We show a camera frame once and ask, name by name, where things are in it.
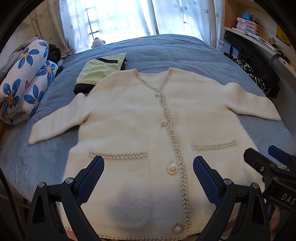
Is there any wooden desk shelf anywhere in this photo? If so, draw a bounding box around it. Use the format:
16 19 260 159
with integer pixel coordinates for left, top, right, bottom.
224 1 295 79

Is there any pink drawer organiser box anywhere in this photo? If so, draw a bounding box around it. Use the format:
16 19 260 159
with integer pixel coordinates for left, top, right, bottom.
236 17 262 37

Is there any black clothes pile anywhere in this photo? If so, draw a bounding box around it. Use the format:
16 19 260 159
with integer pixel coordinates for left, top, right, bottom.
47 44 62 64

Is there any white cardboard box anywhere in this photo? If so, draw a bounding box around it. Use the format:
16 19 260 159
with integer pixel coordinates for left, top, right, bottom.
217 40 232 54

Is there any small plush toy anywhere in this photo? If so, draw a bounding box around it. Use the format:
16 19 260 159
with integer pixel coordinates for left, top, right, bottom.
91 37 106 48

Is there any black white patterned cloth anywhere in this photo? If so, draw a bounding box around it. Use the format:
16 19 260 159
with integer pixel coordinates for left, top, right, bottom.
233 58 280 99

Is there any folded yellow-green black garment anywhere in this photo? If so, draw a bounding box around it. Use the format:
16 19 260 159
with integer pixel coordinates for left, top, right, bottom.
73 52 127 95

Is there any grey-blue plush bed blanket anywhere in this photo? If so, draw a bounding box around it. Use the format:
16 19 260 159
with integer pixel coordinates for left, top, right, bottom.
0 34 295 202

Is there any white fuzzy cardigan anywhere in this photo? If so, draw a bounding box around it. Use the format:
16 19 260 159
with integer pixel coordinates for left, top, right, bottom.
29 68 281 240

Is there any right hand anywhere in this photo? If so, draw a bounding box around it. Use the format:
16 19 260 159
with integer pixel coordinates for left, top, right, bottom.
269 208 281 241

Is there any blue floral rolled quilt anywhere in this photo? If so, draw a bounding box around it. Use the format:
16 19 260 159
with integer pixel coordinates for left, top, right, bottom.
1 39 58 126

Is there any white sheer curtain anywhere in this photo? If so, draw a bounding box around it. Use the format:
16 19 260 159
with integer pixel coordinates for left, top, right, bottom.
59 0 225 53

